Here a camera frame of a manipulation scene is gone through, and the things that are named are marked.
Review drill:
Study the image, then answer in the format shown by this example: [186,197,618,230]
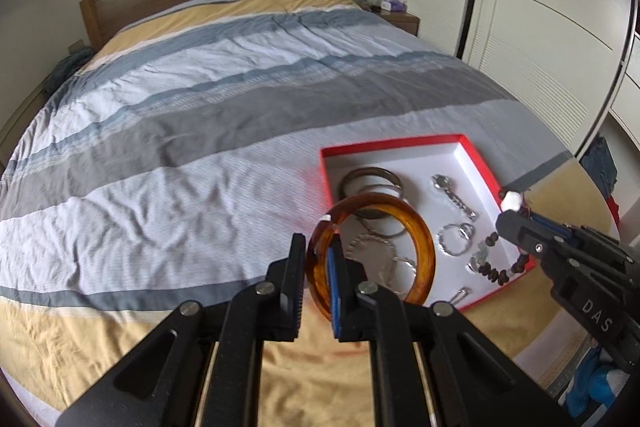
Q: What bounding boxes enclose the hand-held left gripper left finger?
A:
[55,233,307,427]

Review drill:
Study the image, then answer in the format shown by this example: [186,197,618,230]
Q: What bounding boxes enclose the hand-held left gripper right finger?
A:
[327,242,576,427]

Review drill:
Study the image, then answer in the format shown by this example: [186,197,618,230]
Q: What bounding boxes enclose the dark blue cloth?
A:
[47,47,96,92]

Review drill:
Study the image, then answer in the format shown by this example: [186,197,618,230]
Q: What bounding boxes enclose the blue jeans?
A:
[582,137,621,198]

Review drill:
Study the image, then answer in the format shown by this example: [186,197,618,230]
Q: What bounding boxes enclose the wooden nightstand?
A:
[385,9,420,38]

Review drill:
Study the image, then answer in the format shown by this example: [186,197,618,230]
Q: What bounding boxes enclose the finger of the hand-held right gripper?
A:
[497,211,583,275]
[530,214,584,241]

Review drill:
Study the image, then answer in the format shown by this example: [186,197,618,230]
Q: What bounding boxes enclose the wooden beaded bracelet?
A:
[467,189,538,287]

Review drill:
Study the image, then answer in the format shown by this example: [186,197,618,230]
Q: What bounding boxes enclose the red jewelry box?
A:
[320,134,538,313]

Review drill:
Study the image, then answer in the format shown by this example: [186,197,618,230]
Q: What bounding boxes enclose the thick amber bangle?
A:
[305,193,437,322]

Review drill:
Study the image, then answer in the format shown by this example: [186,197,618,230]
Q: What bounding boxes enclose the wooden bed with striped duvet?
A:
[0,0,621,427]

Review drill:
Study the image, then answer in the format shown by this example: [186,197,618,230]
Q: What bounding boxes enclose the twisted silver bracelet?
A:
[347,234,396,268]
[437,223,475,256]

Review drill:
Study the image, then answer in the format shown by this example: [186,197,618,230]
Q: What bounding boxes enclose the thin silver bracelet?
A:
[382,257,418,295]

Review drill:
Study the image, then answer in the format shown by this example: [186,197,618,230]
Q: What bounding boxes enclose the thin brown bangle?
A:
[339,167,405,202]

